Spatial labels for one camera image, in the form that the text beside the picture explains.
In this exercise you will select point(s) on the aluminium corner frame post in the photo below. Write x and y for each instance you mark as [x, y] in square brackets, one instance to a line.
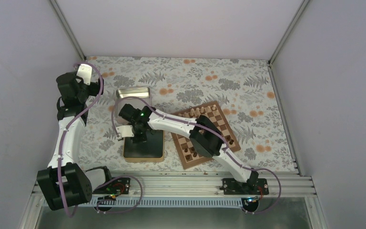
[64, 23]

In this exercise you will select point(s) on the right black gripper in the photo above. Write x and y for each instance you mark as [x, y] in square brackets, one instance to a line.
[143, 138]

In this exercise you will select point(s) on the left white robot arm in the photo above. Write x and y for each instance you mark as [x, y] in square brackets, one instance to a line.
[63, 183]

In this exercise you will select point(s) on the gold tin with pieces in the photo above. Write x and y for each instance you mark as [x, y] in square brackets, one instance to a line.
[150, 151]

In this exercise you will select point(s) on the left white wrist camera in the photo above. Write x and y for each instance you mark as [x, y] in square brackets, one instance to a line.
[85, 72]

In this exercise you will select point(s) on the floral table mat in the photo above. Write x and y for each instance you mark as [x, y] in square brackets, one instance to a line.
[243, 89]

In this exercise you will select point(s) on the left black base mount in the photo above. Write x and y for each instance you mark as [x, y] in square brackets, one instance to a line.
[112, 187]

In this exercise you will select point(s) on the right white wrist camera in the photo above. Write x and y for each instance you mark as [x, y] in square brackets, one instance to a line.
[124, 131]

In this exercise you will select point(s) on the right aluminium frame post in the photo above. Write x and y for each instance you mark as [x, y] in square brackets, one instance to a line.
[302, 7]

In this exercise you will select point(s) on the aluminium front rail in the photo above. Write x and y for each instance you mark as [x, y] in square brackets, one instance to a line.
[197, 190]

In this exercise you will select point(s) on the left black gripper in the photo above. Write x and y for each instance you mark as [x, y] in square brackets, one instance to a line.
[95, 91]

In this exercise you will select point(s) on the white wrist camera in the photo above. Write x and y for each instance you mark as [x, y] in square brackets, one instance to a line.
[124, 131]
[85, 72]

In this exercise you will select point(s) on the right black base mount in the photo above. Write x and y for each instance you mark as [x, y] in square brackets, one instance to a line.
[253, 186]

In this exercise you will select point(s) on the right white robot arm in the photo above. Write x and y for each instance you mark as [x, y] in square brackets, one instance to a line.
[205, 137]

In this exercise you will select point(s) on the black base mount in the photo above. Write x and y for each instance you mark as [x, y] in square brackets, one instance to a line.
[253, 186]
[112, 187]

